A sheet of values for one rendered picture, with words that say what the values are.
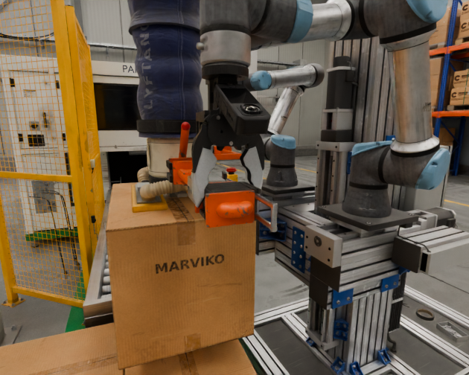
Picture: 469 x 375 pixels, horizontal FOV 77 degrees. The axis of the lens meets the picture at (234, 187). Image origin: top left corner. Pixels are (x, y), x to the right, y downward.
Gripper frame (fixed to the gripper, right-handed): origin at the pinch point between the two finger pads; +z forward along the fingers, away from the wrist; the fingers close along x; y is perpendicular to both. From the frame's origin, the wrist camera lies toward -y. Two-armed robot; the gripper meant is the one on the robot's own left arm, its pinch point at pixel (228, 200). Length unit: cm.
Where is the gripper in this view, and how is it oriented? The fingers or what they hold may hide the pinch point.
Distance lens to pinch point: 46.5
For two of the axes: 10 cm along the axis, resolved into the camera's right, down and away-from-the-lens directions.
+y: -3.4, -1.9, 9.2
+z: -0.1, 9.8, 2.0
